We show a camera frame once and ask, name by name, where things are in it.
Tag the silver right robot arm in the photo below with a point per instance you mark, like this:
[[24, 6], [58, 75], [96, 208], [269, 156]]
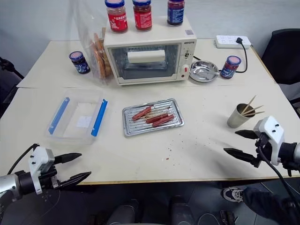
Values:
[[289, 154]]

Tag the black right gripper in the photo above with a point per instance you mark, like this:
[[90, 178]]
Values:
[[263, 150]]

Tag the red sausage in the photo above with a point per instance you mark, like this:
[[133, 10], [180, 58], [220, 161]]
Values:
[[156, 118], [141, 113], [164, 120]]

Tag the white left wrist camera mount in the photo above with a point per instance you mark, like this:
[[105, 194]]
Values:
[[39, 159]]

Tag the stack of orange round crackers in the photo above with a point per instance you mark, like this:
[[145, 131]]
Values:
[[100, 61]]

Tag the red sauce jar blue lid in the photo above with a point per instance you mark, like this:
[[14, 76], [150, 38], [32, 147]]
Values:
[[142, 17], [117, 20]]

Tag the wooden skewer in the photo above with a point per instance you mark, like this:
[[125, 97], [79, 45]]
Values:
[[255, 109], [250, 103], [161, 108], [256, 113]]

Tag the dark jam jar blue label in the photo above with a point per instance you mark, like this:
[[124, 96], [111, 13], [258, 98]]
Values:
[[79, 64], [230, 68], [175, 14]]

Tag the white and black sneaker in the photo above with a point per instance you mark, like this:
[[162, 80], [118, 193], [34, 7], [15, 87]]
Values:
[[232, 194]]

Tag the metal cup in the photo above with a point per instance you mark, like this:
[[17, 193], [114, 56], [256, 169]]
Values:
[[236, 118]]

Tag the clear container with blue clips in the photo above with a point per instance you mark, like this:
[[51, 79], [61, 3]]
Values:
[[58, 131]]

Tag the black office chair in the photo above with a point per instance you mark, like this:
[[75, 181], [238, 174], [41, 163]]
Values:
[[283, 56], [7, 79]]

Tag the ribbed metal baking tray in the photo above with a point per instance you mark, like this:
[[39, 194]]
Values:
[[133, 130]]

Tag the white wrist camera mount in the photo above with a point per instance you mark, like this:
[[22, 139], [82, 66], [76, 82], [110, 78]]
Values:
[[273, 132], [39, 159]]

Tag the dark trouser leg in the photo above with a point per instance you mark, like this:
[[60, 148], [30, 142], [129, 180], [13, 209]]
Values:
[[264, 201]]

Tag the white power strip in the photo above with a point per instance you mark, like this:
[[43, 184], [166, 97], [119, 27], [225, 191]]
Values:
[[225, 42]]

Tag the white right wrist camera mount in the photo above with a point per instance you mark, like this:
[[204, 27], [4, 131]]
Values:
[[273, 132]]

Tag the clear plastic bag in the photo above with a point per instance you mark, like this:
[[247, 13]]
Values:
[[86, 28]]

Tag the cream toaster oven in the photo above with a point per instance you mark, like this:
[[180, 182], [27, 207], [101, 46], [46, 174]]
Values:
[[164, 35]]

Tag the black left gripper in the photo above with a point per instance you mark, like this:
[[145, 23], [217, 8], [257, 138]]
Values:
[[48, 179]]

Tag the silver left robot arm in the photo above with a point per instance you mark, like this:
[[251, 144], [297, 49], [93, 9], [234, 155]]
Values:
[[9, 184]]

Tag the round metal dish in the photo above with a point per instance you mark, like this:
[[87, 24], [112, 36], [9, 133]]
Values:
[[199, 72]]

